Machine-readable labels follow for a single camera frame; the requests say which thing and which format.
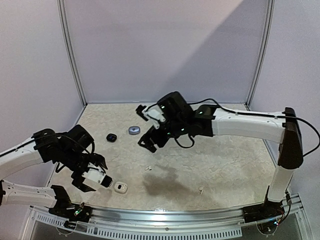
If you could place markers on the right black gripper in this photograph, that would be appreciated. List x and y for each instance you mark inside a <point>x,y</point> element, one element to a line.
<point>153,133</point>

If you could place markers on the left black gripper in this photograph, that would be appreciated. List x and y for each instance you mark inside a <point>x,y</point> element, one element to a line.
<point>78,182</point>

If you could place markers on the purple earbud charging case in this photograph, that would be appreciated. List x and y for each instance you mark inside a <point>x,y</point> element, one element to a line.
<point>134,130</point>

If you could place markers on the black earbud charging case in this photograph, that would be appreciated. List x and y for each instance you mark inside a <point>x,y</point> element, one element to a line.
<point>111,137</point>

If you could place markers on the white earbud charging case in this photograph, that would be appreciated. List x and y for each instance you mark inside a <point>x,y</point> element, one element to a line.
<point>120,187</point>

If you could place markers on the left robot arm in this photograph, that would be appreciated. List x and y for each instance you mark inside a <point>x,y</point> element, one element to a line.
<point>74,149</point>

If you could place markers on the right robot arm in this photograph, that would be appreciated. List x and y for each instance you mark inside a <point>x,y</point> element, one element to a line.
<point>172,116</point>

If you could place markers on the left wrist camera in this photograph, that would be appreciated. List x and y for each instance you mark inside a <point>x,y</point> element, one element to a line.
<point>97,175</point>

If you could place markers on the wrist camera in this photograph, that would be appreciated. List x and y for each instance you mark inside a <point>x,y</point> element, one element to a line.
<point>149,114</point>
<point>97,175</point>

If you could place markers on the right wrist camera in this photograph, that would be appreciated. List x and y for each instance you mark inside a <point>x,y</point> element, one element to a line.
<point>149,114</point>

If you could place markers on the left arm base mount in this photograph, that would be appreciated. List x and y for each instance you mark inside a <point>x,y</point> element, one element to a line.
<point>64,208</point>

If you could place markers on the aluminium front rail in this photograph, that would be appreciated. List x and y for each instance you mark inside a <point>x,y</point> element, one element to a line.
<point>123,224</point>

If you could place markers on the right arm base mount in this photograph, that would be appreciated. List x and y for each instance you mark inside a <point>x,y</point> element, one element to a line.
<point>268,210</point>

